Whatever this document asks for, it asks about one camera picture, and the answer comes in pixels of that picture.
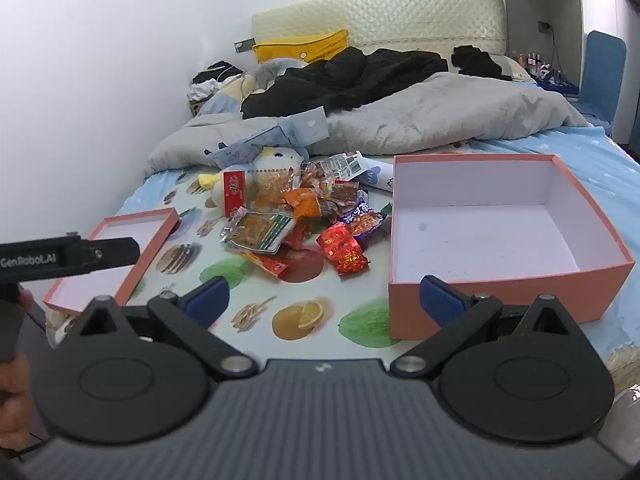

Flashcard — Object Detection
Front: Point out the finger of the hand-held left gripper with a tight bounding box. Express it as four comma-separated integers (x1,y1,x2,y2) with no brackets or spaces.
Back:
82,237,142,273

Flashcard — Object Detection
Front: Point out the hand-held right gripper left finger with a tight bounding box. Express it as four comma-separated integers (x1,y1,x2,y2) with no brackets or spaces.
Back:
67,276,258,381

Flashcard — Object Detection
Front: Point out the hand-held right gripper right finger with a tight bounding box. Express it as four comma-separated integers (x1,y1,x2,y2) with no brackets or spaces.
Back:
390,275,576,378

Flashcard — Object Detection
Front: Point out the pink cardboard box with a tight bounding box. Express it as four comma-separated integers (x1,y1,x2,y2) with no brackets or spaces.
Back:
387,154,636,342

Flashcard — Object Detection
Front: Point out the green label snack packet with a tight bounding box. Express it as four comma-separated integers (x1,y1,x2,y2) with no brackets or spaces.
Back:
220,208,296,256

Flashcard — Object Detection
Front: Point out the red foil snack packet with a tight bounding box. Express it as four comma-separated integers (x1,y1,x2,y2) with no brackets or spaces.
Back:
317,222,370,276

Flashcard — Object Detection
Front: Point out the pile of snack packets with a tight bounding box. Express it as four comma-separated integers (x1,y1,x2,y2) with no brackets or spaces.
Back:
220,152,391,281

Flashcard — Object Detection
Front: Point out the person's left hand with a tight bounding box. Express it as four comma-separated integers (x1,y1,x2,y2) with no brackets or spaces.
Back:
0,284,48,445

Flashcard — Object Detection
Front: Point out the pink box lid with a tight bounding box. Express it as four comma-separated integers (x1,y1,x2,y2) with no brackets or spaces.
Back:
42,207,180,317

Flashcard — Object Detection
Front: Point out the fruit print bed sheet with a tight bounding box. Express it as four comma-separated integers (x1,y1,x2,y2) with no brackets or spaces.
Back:
20,122,640,411

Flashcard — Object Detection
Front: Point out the white tube with blue heart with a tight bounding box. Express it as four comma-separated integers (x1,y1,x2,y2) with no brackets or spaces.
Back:
357,155,396,193

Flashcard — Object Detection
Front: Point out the white duck plush toy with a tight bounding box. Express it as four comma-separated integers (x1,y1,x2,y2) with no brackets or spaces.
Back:
199,147,306,211

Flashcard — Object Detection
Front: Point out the grey duvet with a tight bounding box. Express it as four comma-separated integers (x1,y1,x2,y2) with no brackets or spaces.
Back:
145,71,591,181

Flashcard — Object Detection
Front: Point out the heap of clothes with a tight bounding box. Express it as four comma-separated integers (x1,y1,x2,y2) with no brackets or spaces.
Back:
187,60,243,103

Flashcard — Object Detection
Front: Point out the blue beige cartoon blanket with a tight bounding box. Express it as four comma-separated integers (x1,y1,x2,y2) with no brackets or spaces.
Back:
195,58,301,121

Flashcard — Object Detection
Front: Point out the small black garment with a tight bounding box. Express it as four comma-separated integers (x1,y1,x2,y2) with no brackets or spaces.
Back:
450,45,513,81

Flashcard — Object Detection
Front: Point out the black jacket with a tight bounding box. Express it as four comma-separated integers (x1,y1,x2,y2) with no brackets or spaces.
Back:
241,47,451,121

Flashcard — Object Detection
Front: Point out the beige pillow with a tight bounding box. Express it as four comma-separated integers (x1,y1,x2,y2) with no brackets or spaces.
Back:
487,52,536,83

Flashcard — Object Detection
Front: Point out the blue patterned bag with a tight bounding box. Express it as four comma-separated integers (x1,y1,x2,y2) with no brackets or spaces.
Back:
537,67,581,96

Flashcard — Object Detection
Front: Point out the row of small bottles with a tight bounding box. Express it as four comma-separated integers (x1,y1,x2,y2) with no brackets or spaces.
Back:
510,50,551,73

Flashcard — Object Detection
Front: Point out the yellow pillow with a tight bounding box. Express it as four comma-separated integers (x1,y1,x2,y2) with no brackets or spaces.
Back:
252,29,349,67

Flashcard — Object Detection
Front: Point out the blue chair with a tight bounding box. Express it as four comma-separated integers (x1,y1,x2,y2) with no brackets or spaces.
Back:
577,30,627,128

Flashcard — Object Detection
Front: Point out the cream quilted headboard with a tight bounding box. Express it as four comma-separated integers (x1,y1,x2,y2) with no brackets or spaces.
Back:
251,0,508,58

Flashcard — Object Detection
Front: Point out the white cabinet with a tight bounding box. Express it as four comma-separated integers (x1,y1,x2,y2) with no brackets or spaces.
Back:
500,0,621,91

